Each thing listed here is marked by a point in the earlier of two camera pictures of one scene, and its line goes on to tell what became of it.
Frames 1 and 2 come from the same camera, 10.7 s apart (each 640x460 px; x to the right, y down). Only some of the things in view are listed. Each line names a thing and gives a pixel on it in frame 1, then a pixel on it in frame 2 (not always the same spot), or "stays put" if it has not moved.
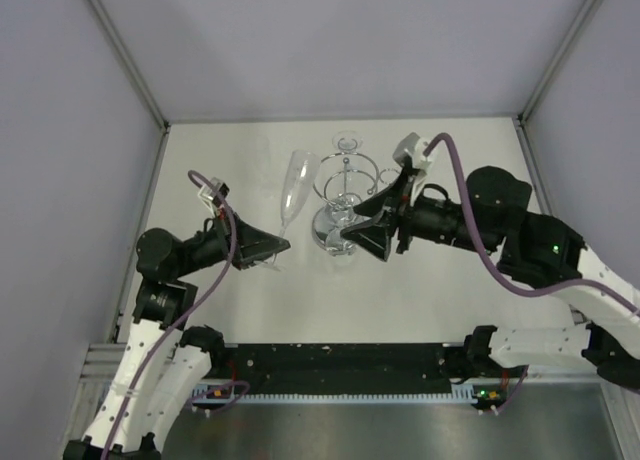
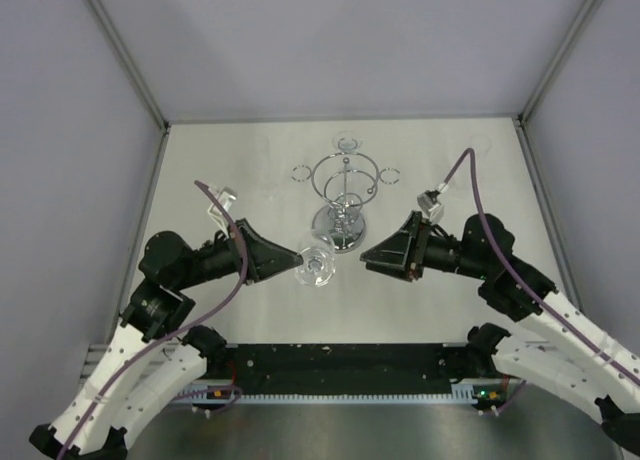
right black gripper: [375, 235] -> [392, 256]
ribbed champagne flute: [301, 172] -> [481, 145]
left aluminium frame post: [123, 52] stays put
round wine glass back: [347, 141] stays put
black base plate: [339, 365] stays put
